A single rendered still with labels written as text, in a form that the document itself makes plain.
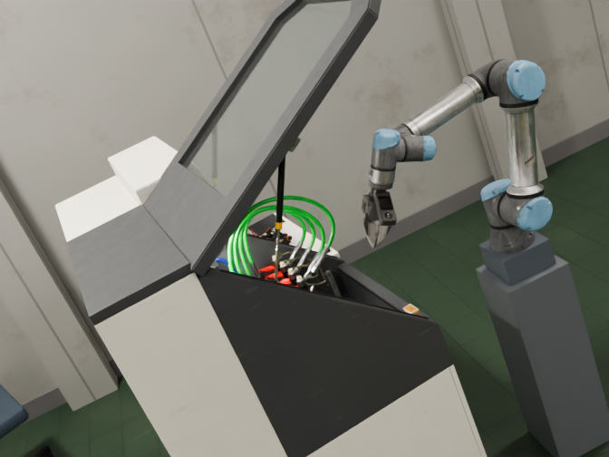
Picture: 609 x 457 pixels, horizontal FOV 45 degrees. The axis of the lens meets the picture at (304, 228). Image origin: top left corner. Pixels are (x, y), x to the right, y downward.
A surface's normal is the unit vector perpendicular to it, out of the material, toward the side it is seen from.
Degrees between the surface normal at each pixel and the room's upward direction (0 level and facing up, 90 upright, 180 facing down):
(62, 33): 90
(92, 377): 90
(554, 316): 90
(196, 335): 90
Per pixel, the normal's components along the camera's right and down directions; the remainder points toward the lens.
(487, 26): 0.26, 0.30
